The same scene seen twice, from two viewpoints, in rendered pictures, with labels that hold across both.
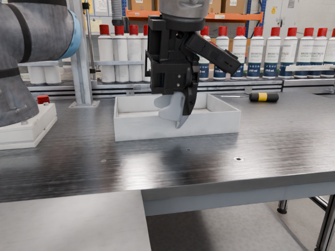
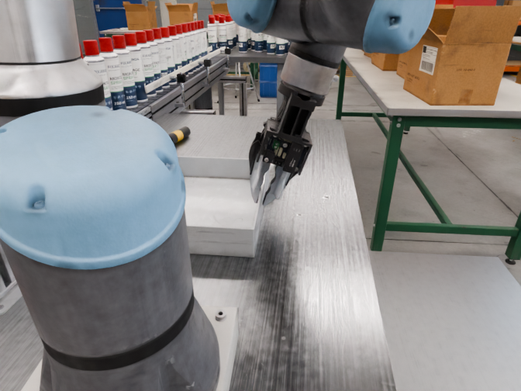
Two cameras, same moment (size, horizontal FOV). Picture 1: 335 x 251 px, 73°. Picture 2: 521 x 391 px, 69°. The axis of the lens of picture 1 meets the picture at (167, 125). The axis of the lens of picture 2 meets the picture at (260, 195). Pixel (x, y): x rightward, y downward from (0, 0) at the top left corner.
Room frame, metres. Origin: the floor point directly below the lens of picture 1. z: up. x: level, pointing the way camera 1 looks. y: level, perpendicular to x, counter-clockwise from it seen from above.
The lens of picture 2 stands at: (0.28, 0.54, 1.17)
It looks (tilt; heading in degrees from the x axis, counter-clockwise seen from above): 27 degrees down; 287
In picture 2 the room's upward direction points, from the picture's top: straight up
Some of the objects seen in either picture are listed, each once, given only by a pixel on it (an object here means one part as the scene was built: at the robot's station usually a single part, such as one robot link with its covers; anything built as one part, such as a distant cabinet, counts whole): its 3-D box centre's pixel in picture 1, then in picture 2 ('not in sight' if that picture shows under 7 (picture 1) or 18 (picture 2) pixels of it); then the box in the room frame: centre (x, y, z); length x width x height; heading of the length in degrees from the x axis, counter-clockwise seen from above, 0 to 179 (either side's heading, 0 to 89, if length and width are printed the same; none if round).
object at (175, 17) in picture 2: not in sight; (183, 15); (3.11, -4.90, 0.96); 0.43 x 0.42 x 0.37; 9
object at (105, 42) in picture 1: (106, 55); not in sight; (0.89, 0.23, 0.98); 0.05 x 0.05 x 0.20
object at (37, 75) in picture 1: (33, 55); not in sight; (0.85, 0.48, 0.98); 0.05 x 0.05 x 0.20
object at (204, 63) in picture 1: (203, 54); not in sight; (0.95, -0.14, 0.98); 0.05 x 0.05 x 0.20
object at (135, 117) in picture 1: (170, 112); (208, 198); (0.55, -0.01, 0.86); 0.27 x 0.20 x 0.05; 101
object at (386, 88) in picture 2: not in sight; (404, 124); (0.07, -2.23, 0.39); 2.20 x 0.80 x 0.78; 102
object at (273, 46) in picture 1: (272, 54); (124, 73); (1.00, -0.44, 0.98); 0.05 x 0.05 x 0.20
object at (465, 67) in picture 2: not in sight; (457, 53); (-0.03, -1.38, 0.97); 0.51 x 0.39 x 0.37; 17
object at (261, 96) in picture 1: (248, 96); (166, 141); (0.79, -0.29, 0.84); 0.20 x 0.03 x 0.03; 85
